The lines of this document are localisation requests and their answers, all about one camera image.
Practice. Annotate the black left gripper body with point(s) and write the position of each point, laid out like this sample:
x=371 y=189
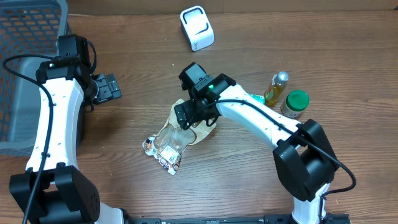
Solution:
x=102 y=91

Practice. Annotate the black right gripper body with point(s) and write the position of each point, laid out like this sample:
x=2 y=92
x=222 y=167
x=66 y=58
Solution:
x=196 y=112

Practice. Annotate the beige brown paper pouch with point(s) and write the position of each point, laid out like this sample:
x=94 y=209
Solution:
x=174 y=136

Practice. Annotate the teal white snack packet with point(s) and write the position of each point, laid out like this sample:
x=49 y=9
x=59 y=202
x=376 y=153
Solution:
x=259 y=98

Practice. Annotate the brown patterned snack packet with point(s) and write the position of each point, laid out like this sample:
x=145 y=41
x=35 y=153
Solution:
x=167 y=157

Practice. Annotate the clear bottle yellow liquid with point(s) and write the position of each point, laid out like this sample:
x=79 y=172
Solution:
x=276 y=87

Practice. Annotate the green lid white jar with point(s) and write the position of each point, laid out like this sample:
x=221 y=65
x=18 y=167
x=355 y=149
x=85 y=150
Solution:
x=295 y=103

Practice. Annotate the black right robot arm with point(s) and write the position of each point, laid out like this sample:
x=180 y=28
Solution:
x=303 y=157

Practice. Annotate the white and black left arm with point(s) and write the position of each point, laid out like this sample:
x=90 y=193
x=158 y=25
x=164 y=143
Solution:
x=52 y=189

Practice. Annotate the white barcode scanner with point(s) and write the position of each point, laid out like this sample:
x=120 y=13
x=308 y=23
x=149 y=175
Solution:
x=197 y=28

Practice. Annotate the grey plastic mesh basket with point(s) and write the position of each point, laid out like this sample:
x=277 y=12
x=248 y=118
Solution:
x=30 y=32

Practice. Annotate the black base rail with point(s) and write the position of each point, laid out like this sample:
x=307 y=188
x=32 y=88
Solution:
x=266 y=219

